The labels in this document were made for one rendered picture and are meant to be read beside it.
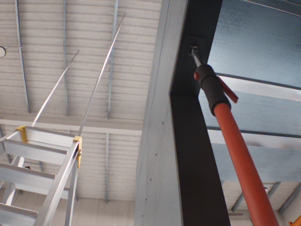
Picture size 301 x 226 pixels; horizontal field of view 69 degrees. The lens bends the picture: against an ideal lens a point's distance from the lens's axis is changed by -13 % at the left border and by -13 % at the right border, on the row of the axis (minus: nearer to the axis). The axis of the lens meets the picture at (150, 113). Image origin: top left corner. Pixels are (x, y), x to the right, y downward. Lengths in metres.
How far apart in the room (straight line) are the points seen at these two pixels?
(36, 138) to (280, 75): 1.90
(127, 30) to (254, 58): 5.48
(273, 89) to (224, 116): 1.78
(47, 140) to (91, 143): 8.11
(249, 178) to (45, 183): 0.72
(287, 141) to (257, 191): 2.39
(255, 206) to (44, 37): 7.49
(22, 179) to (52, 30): 6.71
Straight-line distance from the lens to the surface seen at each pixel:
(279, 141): 2.68
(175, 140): 0.67
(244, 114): 2.31
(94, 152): 9.80
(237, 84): 2.08
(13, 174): 0.95
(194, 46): 0.77
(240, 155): 0.40
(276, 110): 2.43
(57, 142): 1.36
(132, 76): 7.70
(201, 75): 0.60
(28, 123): 8.59
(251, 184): 0.36
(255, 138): 2.52
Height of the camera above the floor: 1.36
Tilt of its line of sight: 54 degrees up
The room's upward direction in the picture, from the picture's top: straight up
